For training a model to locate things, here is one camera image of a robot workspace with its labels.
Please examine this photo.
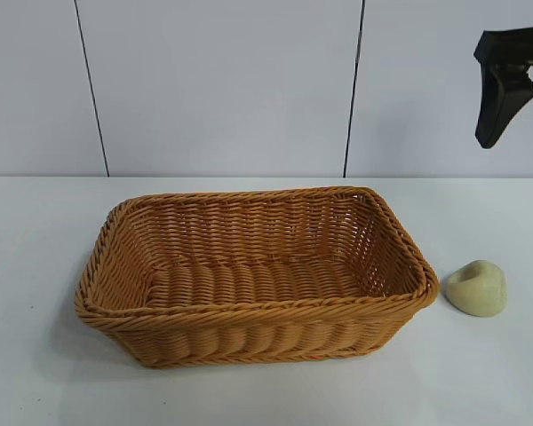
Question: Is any brown woven wicker basket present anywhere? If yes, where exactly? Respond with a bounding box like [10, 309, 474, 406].
[74, 185, 441, 368]

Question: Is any pale yellow egg yolk pastry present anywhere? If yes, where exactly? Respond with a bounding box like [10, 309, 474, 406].
[446, 272, 508, 319]

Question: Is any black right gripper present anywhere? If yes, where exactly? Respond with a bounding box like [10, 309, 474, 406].
[473, 24, 533, 150]

